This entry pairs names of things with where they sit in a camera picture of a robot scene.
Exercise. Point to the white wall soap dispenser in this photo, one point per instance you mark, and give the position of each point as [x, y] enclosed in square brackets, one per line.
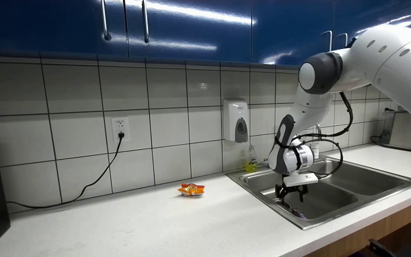
[235, 118]

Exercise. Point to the black chair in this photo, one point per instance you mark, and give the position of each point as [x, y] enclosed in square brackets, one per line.
[385, 248]

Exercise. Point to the blue wall cabinet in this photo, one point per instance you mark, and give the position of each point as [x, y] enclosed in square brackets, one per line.
[48, 28]

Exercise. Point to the white wall outlet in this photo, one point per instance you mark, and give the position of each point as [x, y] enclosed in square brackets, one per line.
[120, 125]

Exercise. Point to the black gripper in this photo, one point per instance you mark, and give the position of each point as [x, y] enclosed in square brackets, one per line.
[291, 188]

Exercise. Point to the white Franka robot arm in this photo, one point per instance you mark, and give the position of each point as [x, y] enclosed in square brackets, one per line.
[395, 61]

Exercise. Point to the stainless steel double sink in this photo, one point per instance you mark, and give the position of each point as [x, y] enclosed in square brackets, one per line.
[357, 190]

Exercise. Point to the green dish soap bottle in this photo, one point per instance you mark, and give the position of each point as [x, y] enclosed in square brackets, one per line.
[250, 164]

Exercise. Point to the orange chips bag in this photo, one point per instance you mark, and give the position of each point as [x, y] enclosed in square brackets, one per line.
[191, 188]

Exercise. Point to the small white bottle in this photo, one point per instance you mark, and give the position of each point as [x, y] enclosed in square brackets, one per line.
[315, 151]

